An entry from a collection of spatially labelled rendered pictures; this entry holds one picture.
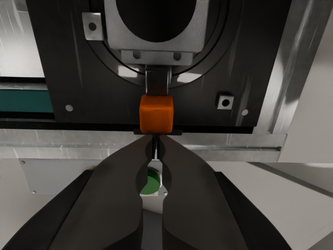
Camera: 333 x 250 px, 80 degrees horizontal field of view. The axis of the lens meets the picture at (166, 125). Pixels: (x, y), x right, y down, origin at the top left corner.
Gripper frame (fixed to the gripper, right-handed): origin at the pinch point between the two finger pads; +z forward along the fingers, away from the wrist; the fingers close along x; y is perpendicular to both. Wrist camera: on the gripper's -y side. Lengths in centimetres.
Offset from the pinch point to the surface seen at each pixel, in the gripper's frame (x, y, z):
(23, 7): -12.5, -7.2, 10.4
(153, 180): -0.5, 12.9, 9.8
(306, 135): 28.0, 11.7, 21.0
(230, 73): 7.5, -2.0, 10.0
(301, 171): 111, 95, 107
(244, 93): 9.5, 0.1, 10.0
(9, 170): -30.1, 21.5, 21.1
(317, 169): 123, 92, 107
